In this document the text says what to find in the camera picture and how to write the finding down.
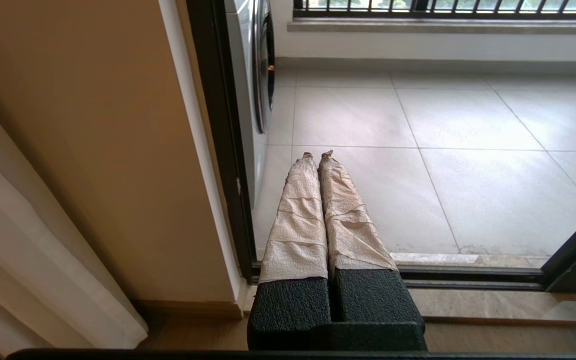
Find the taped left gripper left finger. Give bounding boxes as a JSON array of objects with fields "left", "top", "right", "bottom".
[{"left": 248, "top": 153, "right": 332, "bottom": 351}]

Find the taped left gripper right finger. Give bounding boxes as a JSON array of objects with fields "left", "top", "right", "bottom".
[{"left": 319, "top": 150, "right": 426, "bottom": 324}]

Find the dark framed sliding glass door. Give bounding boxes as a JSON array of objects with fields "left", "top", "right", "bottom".
[{"left": 186, "top": 0, "right": 549, "bottom": 294}]

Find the white front-load washing machine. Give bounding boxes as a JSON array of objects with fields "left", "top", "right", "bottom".
[{"left": 224, "top": 0, "right": 277, "bottom": 211}]

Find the long grey stone sill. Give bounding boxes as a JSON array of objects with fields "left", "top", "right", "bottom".
[{"left": 288, "top": 19, "right": 576, "bottom": 36}]

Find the long black balcony railing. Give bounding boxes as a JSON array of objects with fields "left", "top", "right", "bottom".
[{"left": 293, "top": 0, "right": 576, "bottom": 20}]

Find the white curtain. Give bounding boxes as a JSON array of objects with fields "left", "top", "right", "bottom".
[{"left": 0, "top": 85, "right": 149, "bottom": 358}]

